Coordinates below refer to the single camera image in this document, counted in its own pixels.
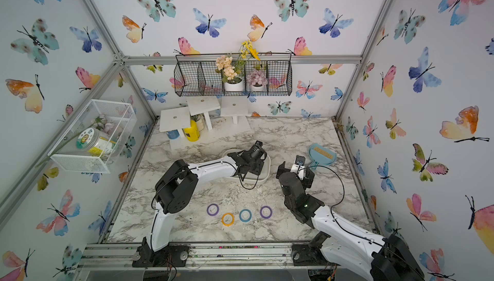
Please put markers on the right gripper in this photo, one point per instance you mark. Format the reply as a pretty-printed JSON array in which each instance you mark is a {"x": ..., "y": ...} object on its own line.
[{"x": 309, "y": 180}]

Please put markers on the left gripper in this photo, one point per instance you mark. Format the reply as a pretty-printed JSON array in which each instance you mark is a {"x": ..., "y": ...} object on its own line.
[{"x": 260, "y": 166}]

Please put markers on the white storage box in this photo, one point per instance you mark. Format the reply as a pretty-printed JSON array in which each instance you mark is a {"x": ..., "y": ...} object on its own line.
[{"x": 250, "y": 178}]

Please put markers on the purple tape roll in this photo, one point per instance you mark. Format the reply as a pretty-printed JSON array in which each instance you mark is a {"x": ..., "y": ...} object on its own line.
[
  {"x": 266, "y": 212},
  {"x": 213, "y": 209}
]

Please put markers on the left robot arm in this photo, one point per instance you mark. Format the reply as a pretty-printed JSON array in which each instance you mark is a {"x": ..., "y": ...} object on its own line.
[{"x": 175, "y": 189}]

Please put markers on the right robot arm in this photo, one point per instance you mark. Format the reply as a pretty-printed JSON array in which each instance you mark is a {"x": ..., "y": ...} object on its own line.
[{"x": 369, "y": 255}]

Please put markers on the blue tape roll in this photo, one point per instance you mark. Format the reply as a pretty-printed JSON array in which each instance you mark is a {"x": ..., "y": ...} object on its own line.
[{"x": 245, "y": 215}]

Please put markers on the orange tape roll lower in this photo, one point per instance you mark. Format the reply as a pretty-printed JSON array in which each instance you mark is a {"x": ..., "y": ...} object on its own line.
[{"x": 228, "y": 219}]

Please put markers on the yellow bottle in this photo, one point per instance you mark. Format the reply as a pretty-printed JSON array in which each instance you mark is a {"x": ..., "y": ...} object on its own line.
[{"x": 192, "y": 133}]

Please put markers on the glass jar behind bottle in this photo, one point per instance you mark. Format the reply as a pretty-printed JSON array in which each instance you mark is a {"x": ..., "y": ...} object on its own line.
[{"x": 200, "y": 122}]

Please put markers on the white pot purple flowers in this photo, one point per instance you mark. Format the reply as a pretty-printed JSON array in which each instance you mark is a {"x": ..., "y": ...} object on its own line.
[{"x": 257, "y": 80}]

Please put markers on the blue cup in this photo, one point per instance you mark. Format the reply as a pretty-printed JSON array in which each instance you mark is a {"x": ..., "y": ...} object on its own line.
[{"x": 173, "y": 134}]

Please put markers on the white tiered stand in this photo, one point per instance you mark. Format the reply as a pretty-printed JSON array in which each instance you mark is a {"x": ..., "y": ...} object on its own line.
[{"x": 222, "y": 117}]

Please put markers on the white pot peach flowers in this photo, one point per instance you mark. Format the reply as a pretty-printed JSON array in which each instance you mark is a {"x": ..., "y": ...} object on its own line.
[{"x": 231, "y": 75}]

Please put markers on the yellow artificial flower stem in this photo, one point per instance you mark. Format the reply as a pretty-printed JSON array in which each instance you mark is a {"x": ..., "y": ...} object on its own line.
[{"x": 246, "y": 52}]

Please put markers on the round green lid jar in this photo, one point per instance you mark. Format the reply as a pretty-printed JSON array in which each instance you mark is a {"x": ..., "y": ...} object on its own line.
[{"x": 87, "y": 139}]

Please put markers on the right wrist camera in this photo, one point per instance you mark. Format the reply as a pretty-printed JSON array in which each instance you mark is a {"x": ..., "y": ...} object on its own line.
[{"x": 299, "y": 167}]

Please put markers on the black wire wall basket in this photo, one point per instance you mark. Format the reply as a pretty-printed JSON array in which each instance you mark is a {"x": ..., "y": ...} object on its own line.
[{"x": 195, "y": 75}]

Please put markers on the clear acrylic wall box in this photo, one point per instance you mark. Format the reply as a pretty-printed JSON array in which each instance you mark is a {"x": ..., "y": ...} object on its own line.
[{"x": 114, "y": 120}]

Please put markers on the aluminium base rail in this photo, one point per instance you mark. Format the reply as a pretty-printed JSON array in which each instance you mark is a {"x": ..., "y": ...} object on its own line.
[{"x": 198, "y": 256}]

